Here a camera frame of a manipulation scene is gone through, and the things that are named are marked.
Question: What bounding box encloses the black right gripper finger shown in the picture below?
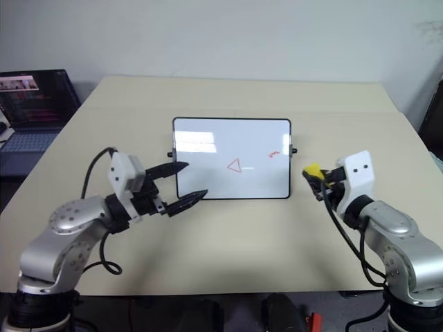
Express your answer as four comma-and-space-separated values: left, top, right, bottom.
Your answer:
302, 169, 325, 201

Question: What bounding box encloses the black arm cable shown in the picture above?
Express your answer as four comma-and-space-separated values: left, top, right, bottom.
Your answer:
80, 147, 123, 276
320, 172, 391, 332

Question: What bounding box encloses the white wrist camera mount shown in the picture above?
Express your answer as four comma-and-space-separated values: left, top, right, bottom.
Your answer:
109, 151, 145, 222
336, 150, 377, 220

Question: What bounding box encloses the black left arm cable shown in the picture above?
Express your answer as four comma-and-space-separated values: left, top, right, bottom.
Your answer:
80, 147, 123, 276

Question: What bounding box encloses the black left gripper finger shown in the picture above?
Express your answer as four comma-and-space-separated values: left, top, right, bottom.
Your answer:
163, 189, 209, 218
144, 161, 190, 181

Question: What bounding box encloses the yellow whiteboard eraser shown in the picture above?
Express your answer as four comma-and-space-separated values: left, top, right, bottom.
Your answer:
303, 163, 323, 181

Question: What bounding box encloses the black framed whiteboard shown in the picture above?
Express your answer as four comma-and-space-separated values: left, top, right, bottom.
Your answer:
166, 116, 298, 201

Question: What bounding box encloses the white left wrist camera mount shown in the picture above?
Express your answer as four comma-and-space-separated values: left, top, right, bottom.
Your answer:
109, 151, 145, 222

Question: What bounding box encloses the dark chair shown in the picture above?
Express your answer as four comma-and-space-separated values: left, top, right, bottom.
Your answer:
417, 80, 443, 156

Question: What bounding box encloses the blue laptop computer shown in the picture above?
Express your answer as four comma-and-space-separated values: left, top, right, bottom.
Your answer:
0, 68, 82, 177

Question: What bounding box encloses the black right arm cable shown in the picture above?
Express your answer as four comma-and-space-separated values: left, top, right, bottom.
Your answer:
320, 172, 391, 332

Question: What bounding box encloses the red clip under table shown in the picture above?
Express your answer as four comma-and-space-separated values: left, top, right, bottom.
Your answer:
304, 312, 322, 332

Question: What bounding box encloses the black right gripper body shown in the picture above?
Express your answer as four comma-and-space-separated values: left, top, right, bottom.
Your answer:
320, 166, 348, 210

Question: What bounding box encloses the dark rounded shape under table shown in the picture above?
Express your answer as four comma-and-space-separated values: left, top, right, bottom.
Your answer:
260, 292, 307, 332

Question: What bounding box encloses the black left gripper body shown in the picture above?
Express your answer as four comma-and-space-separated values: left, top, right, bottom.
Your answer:
132, 175, 167, 216

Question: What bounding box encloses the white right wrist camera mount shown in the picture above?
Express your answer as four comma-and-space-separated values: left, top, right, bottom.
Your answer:
336, 150, 377, 220

